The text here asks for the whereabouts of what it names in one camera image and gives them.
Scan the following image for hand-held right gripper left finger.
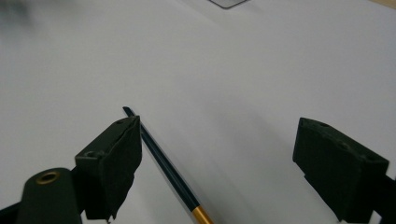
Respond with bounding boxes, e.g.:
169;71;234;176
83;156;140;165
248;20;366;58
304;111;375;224
75;115;144;223

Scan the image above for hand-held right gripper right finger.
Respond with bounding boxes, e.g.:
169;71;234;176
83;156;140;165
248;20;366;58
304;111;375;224
292;117;390;224

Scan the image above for dark blue pen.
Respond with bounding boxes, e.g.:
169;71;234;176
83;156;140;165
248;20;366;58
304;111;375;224
122;105;216;224

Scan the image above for clear plastic organizer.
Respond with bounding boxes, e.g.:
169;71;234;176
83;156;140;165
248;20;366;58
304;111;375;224
207;0;250;10

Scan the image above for white board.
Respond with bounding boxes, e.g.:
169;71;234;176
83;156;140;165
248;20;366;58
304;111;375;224
0;0;396;224

